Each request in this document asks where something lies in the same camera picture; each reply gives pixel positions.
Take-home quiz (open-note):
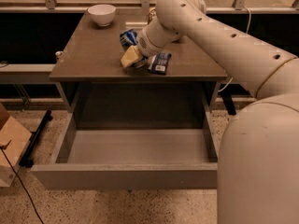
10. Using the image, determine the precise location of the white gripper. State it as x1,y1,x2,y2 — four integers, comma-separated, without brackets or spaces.
121,25,165,68

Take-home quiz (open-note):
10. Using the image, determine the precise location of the blue pepsi can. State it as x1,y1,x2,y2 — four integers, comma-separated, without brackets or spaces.
119,28,149,69

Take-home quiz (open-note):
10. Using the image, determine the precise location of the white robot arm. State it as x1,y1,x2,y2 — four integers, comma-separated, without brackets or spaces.
121,0,299,224

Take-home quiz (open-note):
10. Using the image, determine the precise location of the grey cabinet counter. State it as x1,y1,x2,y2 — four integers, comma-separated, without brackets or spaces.
50,14,226,130

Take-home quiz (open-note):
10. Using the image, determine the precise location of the grey open drawer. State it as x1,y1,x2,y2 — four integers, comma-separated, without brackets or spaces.
32,114,219,190

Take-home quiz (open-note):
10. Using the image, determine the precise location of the blue snack packet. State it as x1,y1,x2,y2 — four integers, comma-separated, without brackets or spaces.
148,52,171,75

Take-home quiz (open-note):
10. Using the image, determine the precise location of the brown chip bag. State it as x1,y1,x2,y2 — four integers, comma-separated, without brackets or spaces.
148,7,156,24

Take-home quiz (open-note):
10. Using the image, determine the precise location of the white ceramic bowl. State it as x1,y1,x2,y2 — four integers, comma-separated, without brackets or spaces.
87,4,116,27

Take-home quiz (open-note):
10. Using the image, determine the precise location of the small metal knob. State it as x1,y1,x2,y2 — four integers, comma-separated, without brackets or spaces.
55,50,63,61

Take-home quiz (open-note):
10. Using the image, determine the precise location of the cardboard box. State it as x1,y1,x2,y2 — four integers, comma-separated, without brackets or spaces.
0,104,31,187

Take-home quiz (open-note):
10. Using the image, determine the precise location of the black bar on floor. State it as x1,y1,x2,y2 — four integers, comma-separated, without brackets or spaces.
19,110,52,168

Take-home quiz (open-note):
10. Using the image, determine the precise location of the white cable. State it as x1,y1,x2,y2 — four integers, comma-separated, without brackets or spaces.
217,7,252,94

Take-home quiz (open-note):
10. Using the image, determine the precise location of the black cable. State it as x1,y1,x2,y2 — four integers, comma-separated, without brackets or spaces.
0,145,45,224

